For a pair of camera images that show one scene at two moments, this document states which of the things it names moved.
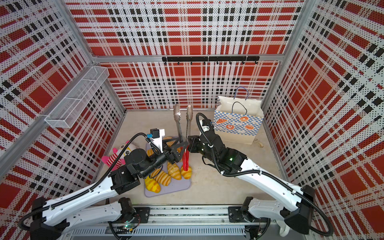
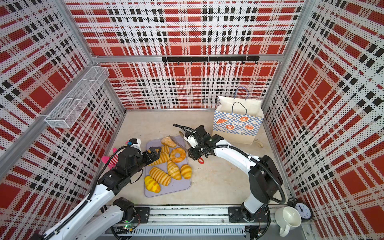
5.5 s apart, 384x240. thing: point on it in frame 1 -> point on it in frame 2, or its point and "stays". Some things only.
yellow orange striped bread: [152, 185] stays
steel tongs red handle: [185, 142] -> [200, 159]
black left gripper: [175, 156] -> [156, 156]
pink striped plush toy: [109, 160] stays
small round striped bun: [186, 174] stays
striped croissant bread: [174, 171] stays
